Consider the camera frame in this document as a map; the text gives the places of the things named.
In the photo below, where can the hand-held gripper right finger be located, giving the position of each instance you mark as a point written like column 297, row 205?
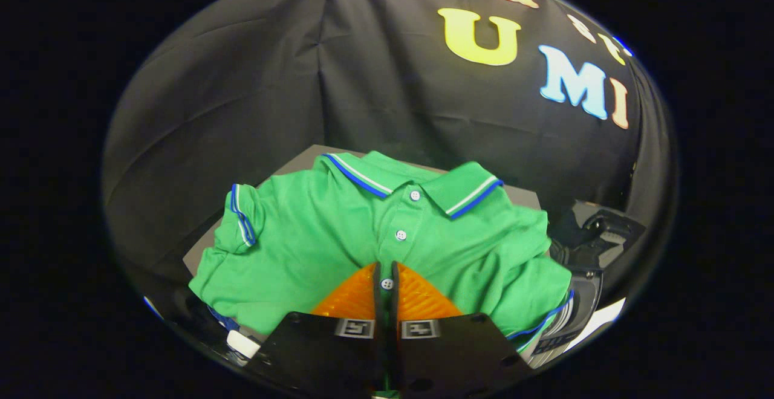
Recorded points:
column 453, row 356

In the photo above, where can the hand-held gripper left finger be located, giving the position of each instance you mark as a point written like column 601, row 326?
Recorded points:
column 320, row 356

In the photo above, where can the green polo shirt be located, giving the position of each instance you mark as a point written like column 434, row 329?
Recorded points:
column 302, row 254

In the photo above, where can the dark grey washing machine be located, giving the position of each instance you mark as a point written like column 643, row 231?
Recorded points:
column 580, row 302

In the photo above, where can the washing machine lid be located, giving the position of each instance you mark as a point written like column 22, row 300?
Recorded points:
column 598, row 230

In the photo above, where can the white round object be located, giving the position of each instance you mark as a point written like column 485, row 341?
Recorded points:
column 243, row 344

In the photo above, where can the white flat board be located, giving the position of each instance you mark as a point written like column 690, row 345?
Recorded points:
column 598, row 320

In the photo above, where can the grey cabinet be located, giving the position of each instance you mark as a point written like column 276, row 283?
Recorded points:
column 302, row 157

